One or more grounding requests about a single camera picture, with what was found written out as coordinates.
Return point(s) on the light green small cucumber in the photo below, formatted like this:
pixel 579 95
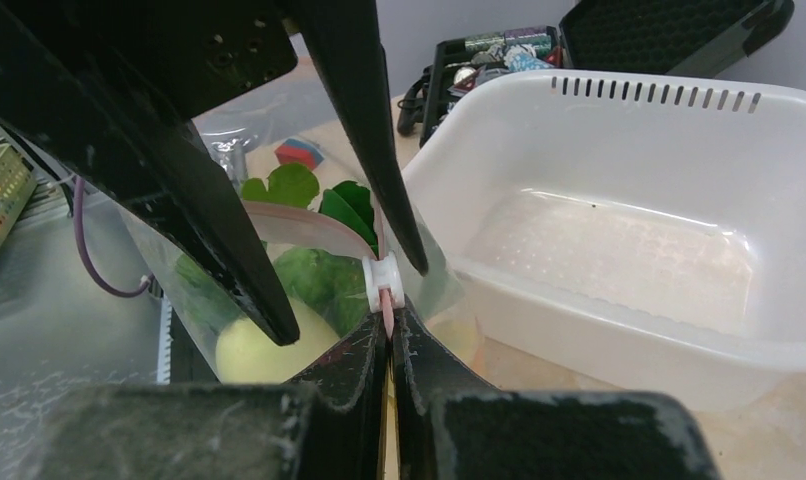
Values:
pixel 332 286

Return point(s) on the red blue toy block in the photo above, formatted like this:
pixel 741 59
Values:
pixel 297 151

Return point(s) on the white radish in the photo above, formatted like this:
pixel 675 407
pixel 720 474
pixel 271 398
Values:
pixel 244 354

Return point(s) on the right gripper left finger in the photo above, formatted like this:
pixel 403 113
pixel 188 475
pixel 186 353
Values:
pixel 325 423

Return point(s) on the black open case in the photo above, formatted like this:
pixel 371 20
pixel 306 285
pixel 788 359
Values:
pixel 675 38

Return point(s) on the clear zip top bag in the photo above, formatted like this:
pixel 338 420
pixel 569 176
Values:
pixel 241 136

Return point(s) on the green leaf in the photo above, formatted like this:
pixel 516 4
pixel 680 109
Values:
pixel 290 206

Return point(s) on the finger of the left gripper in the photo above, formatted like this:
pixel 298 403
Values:
pixel 344 42

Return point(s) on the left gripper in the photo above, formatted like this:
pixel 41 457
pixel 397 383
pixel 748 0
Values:
pixel 75 78

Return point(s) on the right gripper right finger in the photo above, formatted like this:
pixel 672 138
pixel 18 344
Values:
pixel 453 424

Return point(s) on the white plastic basket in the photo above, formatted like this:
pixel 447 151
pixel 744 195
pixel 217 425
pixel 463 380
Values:
pixel 646 231

